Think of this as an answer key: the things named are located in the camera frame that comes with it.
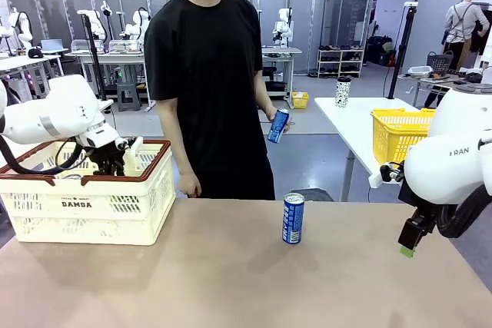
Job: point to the white background desk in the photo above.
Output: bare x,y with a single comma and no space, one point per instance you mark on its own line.
46,59

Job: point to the person's left forearm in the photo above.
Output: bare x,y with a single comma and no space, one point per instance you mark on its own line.
265,99

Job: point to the white shoe rack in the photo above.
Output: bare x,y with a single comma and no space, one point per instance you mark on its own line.
340,62

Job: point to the white table beside basket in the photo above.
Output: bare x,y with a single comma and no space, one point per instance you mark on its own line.
105,104

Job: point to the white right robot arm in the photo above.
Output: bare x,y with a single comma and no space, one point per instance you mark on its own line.
446,166

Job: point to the grey step stool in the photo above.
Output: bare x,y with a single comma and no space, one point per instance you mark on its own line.
128,91

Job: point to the dark metal stand base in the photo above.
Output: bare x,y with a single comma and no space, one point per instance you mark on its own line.
309,194

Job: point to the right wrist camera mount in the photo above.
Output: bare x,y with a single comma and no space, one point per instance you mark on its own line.
374,180

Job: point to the black pole with white top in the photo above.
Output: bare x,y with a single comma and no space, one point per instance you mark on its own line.
401,55

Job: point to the white side table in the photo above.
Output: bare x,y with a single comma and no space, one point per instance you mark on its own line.
346,120

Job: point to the black tripod stand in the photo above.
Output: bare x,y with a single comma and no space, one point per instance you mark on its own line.
92,55

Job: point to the cluttered background table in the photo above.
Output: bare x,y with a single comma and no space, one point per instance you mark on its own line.
430,79

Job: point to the white background workbench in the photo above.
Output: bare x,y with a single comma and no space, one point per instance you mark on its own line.
284,51
111,57

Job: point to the black cap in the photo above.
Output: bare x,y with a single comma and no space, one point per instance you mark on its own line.
35,52

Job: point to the person's right forearm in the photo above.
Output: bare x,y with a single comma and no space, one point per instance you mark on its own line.
177,151

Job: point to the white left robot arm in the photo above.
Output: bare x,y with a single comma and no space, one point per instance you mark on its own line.
46,113

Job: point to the person's right hand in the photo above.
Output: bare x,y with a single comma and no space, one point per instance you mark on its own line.
188,186

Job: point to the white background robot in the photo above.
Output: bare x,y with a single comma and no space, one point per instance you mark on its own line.
283,24
21,28
137,24
96,20

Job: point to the person's left hand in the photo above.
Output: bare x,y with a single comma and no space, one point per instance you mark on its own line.
270,113

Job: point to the mannequin with apron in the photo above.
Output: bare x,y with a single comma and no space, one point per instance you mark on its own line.
461,20

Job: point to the small yellow floor crate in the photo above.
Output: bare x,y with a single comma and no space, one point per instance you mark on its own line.
300,100

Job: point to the white tray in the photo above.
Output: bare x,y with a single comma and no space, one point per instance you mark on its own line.
419,70

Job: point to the blue drink can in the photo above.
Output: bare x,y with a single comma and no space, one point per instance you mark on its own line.
293,220
277,128

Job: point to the clear plastic box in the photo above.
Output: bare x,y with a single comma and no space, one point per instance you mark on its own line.
81,45
120,45

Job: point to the black bags pile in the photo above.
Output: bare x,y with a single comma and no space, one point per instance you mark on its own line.
378,49

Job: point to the silver-topped drink can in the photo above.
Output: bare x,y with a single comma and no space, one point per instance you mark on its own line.
71,177

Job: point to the black-spotted white tumbler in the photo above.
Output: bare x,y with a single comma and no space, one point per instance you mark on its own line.
343,93

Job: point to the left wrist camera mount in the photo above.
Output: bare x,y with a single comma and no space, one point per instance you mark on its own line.
136,149

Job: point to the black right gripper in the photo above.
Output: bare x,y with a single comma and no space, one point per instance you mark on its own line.
419,203

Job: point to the open laptop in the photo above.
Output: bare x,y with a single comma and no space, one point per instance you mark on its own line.
52,44

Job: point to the yellow plastic basket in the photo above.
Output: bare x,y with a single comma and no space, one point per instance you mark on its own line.
396,132

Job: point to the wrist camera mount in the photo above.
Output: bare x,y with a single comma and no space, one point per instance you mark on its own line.
374,180
136,149

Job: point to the person in black T-shirt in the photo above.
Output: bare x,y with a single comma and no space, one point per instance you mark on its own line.
207,74

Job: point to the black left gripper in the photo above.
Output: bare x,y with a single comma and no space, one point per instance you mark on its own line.
108,154

